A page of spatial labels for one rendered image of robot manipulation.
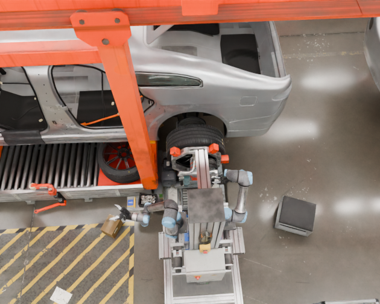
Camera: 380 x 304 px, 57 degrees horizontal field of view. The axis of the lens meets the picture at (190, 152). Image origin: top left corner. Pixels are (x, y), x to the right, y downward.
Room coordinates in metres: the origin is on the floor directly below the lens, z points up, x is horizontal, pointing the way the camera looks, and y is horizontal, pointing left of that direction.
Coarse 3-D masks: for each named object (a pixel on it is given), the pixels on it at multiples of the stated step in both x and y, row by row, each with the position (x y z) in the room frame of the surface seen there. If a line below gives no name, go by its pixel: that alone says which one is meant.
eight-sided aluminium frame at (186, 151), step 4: (184, 148) 1.75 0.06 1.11; (188, 148) 1.74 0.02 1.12; (192, 148) 1.74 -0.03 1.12; (196, 148) 1.74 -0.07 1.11; (200, 148) 1.74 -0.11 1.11; (204, 148) 1.74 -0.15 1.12; (208, 148) 1.75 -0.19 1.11; (180, 152) 1.74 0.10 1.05; (184, 152) 1.71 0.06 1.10; (188, 152) 1.70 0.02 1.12; (192, 152) 1.70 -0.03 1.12; (208, 152) 1.70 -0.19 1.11; (172, 156) 1.73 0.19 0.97; (180, 156) 1.70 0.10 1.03; (216, 156) 1.71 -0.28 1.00; (220, 156) 1.72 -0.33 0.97; (172, 160) 1.69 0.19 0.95; (216, 160) 1.77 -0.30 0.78; (220, 160) 1.71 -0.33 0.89; (172, 164) 1.69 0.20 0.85; (176, 164) 1.74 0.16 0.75; (176, 168) 1.69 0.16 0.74; (180, 168) 1.71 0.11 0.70; (184, 168) 1.74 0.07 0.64; (188, 168) 1.75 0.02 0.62; (212, 168) 1.71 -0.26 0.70
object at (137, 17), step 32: (0, 0) 1.59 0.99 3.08; (32, 0) 1.60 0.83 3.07; (64, 0) 1.60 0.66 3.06; (96, 0) 1.61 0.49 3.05; (128, 0) 1.61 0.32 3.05; (160, 0) 1.62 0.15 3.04; (192, 0) 1.28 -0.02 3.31; (224, 0) 1.63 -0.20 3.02; (256, 0) 1.63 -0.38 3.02; (288, 0) 1.64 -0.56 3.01; (320, 0) 1.65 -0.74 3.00; (352, 0) 1.65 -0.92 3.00
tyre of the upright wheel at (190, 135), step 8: (176, 128) 1.99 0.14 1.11; (184, 128) 1.97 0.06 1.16; (192, 128) 1.95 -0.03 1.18; (200, 128) 1.95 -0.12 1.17; (208, 128) 1.97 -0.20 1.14; (216, 128) 2.00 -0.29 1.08; (168, 136) 1.96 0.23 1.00; (176, 136) 1.90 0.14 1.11; (184, 136) 1.87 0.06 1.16; (192, 136) 1.85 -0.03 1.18; (200, 136) 1.85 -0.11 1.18; (208, 136) 1.87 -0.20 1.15; (216, 136) 1.90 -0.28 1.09; (168, 144) 1.87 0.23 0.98; (176, 144) 1.80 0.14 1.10; (184, 144) 1.78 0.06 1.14; (192, 144) 1.78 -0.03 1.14; (200, 144) 1.79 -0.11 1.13; (208, 144) 1.79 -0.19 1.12; (168, 152) 1.78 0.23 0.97; (224, 152) 1.80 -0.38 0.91; (168, 160) 1.78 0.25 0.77
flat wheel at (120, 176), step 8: (104, 144) 2.16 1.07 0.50; (112, 144) 2.17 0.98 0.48; (120, 144) 2.16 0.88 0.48; (128, 144) 2.17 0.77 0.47; (104, 152) 2.06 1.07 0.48; (128, 152) 2.07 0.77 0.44; (104, 160) 1.93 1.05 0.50; (112, 160) 1.94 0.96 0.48; (120, 160) 1.93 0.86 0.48; (104, 168) 1.82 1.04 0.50; (112, 168) 1.82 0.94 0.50; (128, 168) 1.82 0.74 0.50; (136, 168) 1.81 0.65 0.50; (112, 176) 1.73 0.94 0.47; (120, 176) 1.72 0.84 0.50; (128, 176) 1.72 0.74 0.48; (136, 176) 1.76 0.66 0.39
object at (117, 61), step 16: (112, 48) 1.53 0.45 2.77; (128, 48) 1.67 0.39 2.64; (112, 64) 1.53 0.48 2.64; (128, 64) 1.56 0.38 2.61; (112, 80) 1.53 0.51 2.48; (128, 80) 1.54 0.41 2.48; (128, 96) 1.53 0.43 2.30; (128, 112) 1.53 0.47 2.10; (128, 128) 1.53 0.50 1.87; (144, 128) 1.58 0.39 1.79; (144, 144) 1.54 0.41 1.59; (144, 160) 1.53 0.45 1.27; (144, 176) 1.53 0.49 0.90
